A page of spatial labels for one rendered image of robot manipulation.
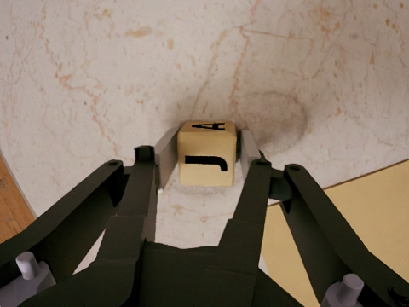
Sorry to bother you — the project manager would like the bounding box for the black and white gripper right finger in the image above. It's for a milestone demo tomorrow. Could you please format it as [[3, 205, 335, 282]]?
[[193, 130, 409, 307]]

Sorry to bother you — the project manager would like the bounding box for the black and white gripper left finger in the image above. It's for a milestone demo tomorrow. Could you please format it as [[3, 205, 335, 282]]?
[[0, 129, 179, 307]]

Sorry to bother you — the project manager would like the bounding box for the tan flat mat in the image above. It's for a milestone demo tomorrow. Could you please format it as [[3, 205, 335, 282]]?
[[261, 159, 409, 307]]

